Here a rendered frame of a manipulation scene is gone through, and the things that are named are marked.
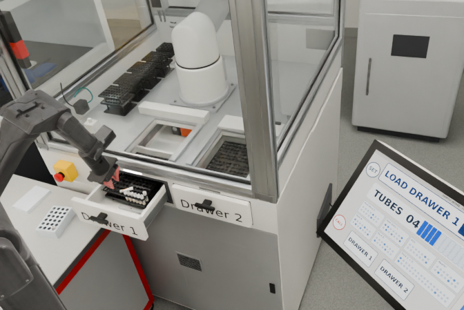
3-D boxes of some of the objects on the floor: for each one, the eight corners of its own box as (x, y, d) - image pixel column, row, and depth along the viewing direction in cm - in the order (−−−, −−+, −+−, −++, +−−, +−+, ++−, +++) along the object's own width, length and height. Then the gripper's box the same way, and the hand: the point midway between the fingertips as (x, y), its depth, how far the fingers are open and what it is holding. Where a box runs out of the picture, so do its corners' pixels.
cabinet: (289, 353, 188) (281, 236, 140) (105, 284, 228) (50, 175, 180) (338, 203, 255) (344, 88, 207) (189, 170, 295) (165, 68, 247)
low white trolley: (87, 434, 172) (5, 340, 126) (-17, 375, 196) (-117, 279, 150) (161, 308, 213) (120, 203, 167) (68, 273, 237) (9, 172, 191)
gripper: (94, 144, 141) (114, 170, 153) (76, 169, 136) (99, 195, 147) (110, 148, 138) (130, 174, 150) (93, 172, 133) (115, 199, 144)
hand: (114, 183), depth 148 cm, fingers open, 3 cm apart
